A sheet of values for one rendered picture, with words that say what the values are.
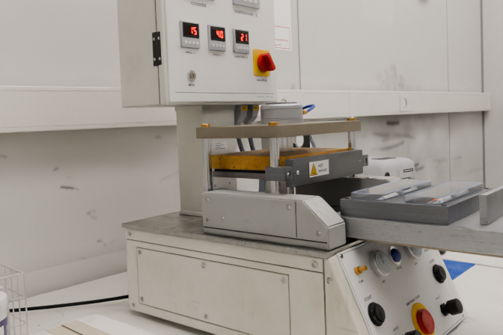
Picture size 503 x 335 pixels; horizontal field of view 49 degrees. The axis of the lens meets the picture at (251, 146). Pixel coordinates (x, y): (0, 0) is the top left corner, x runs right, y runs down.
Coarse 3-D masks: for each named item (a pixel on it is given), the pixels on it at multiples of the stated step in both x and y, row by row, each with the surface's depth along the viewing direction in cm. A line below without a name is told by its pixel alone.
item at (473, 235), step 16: (496, 192) 76; (480, 208) 74; (496, 208) 76; (352, 224) 82; (368, 224) 80; (384, 224) 79; (400, 224) 77; (416, 224) 76; (432, 224) 75; (464, 224) 74; (480, 224) 74; (496, 224) 73; (368, 240) 83; (384, 240) 79; (400, 240) 77; (416, 240) 76; (432, 240) 75; (448, 240) 73; (464, 240) 72; (480, 240) 71; (496, 240) 69; (496, 256) 71
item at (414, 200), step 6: (474, 186) 86; (480, 186) 88; (414, 192) 82; (462, 192) 82; (468, 192) 84; (408, 198) 78; (414, 198) 78; (420, 198) 77; (426, 198) 77; (432, 198) 76; (438, 198) 76; (444, 198) 76; (450, 198) 78; (456, 198) 80; (438, 204) 76
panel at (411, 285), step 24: (360, 264) 82; (408, 264) 92; (432, 264) 98; (360, 288) 80; (384, 288) 84; (408, 288) 89; (432, 288) 94; (360, 312) 78; (408, 312) 86; (432, 312) 91
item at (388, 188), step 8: (384, 184) 92; (392, 184) 92; (400, 184) 92; (408, 184) 91; (416, 184) 91; (352, 192) 84; (360, 192) 84; (368, 192) 84; (376, 192) 83; (384, 192) 83
